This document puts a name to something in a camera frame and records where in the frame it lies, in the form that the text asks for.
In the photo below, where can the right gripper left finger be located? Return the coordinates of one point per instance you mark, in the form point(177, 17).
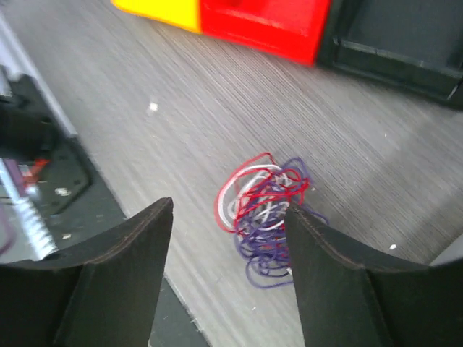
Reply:
point(100, 292)

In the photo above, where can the red plastic bin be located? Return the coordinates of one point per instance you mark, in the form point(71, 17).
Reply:
point(291, 29)

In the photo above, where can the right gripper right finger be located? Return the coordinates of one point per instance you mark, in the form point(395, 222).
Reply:
point(350, 294)

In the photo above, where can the black plastic bin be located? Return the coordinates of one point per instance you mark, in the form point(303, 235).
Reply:
point(412, 45)

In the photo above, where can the yellow plastic bin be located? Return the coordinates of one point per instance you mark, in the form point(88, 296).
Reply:
point(184, 14)

